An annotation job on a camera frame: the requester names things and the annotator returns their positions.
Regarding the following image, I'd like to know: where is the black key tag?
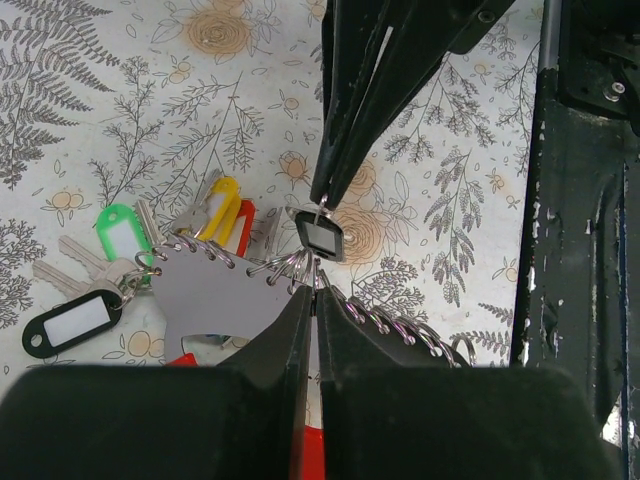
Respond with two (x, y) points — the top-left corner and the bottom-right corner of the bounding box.
(294, 210), (344, 262)
(22, 289), (123, 359)

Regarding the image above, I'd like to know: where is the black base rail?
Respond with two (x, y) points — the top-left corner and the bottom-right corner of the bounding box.
(511, 1), (639, 450)

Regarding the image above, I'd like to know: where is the red key tag on holder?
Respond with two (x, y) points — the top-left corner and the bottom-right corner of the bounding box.
(226, 199), (256, 257)

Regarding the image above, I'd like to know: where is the floral table mat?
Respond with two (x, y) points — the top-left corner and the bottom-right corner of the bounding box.
(1, 1), (543, 386)

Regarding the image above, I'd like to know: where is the green key tag on holder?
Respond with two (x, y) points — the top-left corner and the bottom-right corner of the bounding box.
(96, 204), (151, 273)

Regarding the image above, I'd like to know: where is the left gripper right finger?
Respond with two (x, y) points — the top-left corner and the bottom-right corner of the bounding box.
(316, 290), (621, 479)

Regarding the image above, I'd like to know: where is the yellow key tag on holder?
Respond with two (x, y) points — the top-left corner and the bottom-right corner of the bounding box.
(196, 177), (241, 246)

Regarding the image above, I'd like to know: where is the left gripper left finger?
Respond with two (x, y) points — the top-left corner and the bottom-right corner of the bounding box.
(1, 287), (313, 479)

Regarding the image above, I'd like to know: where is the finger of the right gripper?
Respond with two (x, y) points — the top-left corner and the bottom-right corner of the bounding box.
(327, 0), (511, 209)
(310, 1), (415, 200)

